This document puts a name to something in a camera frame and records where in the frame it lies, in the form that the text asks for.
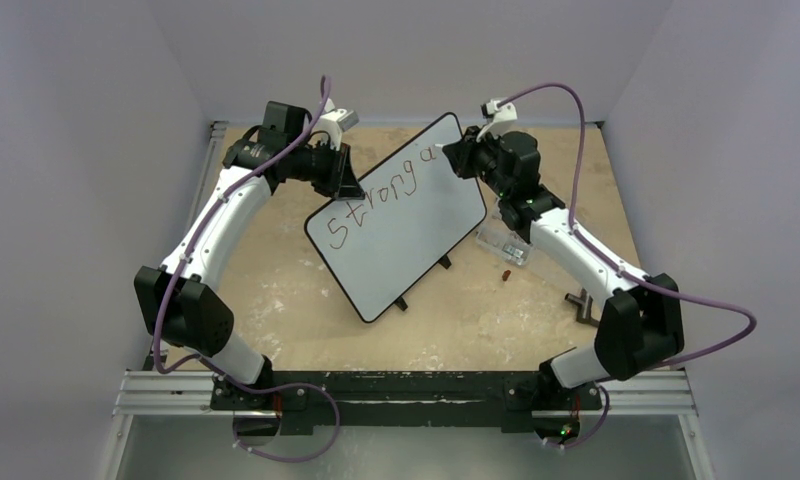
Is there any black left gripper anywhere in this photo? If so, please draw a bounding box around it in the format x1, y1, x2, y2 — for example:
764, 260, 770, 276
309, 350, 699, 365
287, 138, 365, 199

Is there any white whiteboard black frame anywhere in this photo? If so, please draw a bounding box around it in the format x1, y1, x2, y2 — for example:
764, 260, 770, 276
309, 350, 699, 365
304, 112, 487, 323

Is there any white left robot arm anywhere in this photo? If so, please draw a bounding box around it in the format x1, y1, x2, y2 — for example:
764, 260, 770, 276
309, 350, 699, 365
133, 100, 364, 409

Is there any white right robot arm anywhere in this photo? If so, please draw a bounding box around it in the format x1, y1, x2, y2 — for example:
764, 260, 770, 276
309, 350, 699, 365
438, 128, 684, 407

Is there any clear plastic screw box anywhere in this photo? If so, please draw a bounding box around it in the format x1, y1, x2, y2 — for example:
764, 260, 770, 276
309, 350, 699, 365
475, 225, 532, 267

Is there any black metal clamp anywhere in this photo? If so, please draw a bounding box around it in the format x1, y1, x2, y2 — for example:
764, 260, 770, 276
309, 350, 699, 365
564, 289, 599, 328

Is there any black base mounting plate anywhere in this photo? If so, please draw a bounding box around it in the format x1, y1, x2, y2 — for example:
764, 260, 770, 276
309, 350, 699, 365
210, 371, 603, 435

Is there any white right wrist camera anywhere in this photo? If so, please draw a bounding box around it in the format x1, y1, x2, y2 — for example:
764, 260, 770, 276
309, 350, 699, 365
476, 98, 518, 142

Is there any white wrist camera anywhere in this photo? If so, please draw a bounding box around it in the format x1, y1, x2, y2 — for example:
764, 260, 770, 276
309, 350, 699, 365
476, 98, 518, 142
313, 99, 359, 150

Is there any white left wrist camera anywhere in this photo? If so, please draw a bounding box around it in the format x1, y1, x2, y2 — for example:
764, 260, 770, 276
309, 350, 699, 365
313, 99, 359, 150

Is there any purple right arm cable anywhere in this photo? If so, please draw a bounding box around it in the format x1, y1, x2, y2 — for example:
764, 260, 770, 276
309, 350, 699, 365
495, 82, 758, 450

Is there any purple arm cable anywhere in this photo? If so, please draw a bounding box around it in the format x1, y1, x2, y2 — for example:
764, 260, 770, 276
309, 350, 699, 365
152, 74, 340, 463
495, 82, 758, 450

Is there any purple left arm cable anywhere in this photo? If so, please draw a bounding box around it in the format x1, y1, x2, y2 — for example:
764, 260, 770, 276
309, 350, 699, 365
152, 74, 340, 463

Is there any aluminium extrusion rail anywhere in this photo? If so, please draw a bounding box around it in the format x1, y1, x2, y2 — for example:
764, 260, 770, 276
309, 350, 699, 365
112, 370, 697, 416

